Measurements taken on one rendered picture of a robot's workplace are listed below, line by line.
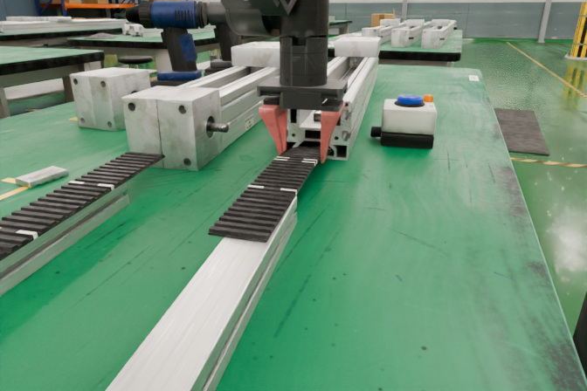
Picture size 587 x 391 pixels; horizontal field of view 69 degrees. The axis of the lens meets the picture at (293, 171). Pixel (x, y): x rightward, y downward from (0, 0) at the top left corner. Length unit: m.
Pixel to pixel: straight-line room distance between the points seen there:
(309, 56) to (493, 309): 0.31
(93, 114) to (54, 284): 0.49
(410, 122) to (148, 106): 0.38
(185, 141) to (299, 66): 0.18
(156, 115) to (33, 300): 0.29
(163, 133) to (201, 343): 0.37
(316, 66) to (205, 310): 0.31
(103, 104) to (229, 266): 0.55
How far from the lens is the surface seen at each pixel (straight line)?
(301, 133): 0.61
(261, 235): 0.34
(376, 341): 0.30
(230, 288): 0.29
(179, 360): 0.25
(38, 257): 0.42
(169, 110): 0.57
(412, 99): 0.69
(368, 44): 1.15
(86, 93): 0.84
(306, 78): 0.50
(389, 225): 0.44
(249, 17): 0.54
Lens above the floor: 0.98
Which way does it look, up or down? 21 degrees down
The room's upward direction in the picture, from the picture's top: straight up
